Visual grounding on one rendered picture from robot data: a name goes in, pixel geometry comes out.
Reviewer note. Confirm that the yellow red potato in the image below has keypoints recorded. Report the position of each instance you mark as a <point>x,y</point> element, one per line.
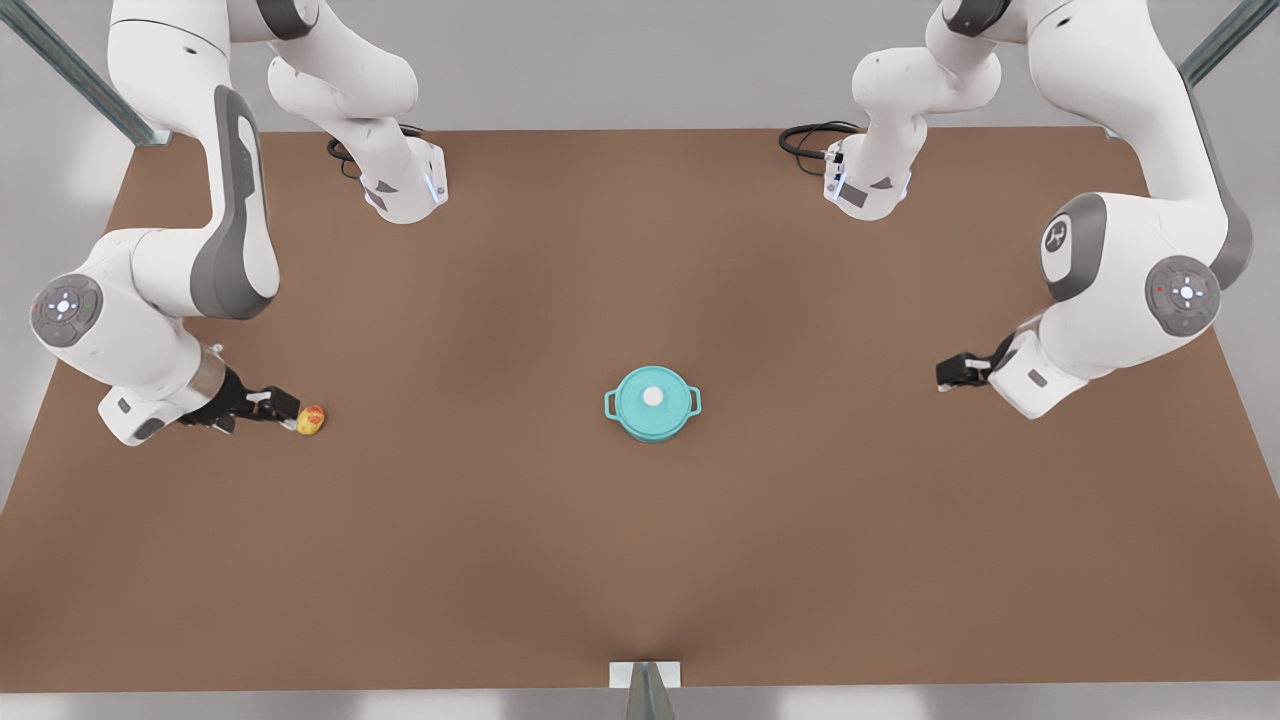
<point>311,420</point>

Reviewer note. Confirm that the teal pot lid white knob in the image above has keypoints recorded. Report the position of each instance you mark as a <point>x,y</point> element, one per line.
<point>652,396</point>

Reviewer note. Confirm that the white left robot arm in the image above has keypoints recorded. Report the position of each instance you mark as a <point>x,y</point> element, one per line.
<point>1120,250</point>

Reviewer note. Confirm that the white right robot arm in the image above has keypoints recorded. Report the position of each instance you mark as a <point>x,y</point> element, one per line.
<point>240,200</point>

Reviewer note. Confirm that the teal pot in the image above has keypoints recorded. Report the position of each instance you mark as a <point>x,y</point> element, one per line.
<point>652,412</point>

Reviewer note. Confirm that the silver frame post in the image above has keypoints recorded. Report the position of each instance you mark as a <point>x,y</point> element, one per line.
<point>85,72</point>
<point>1215,45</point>
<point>646,686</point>

